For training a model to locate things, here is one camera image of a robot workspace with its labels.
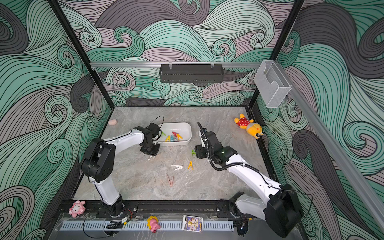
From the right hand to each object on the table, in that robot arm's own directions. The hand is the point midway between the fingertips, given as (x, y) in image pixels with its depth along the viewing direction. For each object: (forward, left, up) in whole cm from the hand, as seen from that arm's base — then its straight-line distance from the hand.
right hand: (198, 148), depth 81 cm
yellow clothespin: (+15, +20, -12) cm, 27 cm away
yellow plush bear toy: (+18, -39, -7) cm, 43 cm away
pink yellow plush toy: (-33, +22, -9) cm, 41 cm away
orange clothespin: (-4, +5, -12) cm, 13 cm away
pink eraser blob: (+30, +63, -12) cm, 71 cm away
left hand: (+3, +27, -10) cm, 29 cm away
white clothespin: (0, +29, -10) cm, 31 cm away
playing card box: (-33, +4, -11) cm, 35 cm away
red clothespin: (+19, +15, -13) cm, 28 cm away
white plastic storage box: (+23, +9, -13) cm, 28 cm away
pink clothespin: (-14, +16, -12) cm, 24 cm away
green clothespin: (+4, +3, -13) cm, 14 cm away
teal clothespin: (+15, +17, -12) cm, 26 cm away
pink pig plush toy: (-27, +60, -9) cm, 67 cm away
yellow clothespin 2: (+16, +13, -12) cm, 24 cm away
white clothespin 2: (-5, +12, -13) cm, 18 cm away
